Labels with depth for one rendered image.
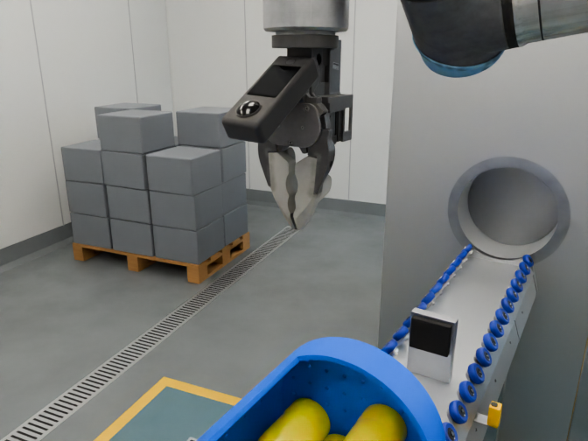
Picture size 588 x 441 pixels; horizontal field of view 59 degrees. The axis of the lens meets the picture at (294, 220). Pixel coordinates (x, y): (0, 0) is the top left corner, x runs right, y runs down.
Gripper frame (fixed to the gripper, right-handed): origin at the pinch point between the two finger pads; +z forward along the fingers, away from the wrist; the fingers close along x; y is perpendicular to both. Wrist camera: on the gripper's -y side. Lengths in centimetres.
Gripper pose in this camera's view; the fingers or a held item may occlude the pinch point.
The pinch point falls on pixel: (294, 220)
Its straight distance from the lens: 59.3
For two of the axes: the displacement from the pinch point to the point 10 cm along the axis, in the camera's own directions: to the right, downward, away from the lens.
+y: 5.2, -2.6, 8.2
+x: -8.5, -1.6, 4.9
